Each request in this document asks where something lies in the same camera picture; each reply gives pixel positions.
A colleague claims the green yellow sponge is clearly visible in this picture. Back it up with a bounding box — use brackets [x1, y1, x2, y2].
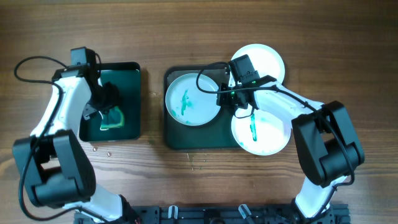
[99, 106, 125, 131]

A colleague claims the white plate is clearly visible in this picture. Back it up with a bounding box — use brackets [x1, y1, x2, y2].
[231, 107, 291, 156]
[231, 44, 285, 83]
[165, 73, 221, 126]

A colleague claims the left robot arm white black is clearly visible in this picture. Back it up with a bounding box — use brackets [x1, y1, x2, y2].
[12, 65, 140, 223]

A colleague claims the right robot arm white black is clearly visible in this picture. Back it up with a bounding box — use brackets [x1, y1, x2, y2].
[217, 75, 364, 223]

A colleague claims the black water tray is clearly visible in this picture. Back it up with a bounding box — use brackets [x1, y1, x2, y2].
[79, 62, 141, 142]

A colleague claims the dark grey serving tray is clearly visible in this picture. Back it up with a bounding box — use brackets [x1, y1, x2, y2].
[163, 65, 240, 151]

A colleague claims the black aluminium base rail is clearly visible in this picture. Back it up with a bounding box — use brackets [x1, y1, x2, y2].
[73, 203, 351, 224]

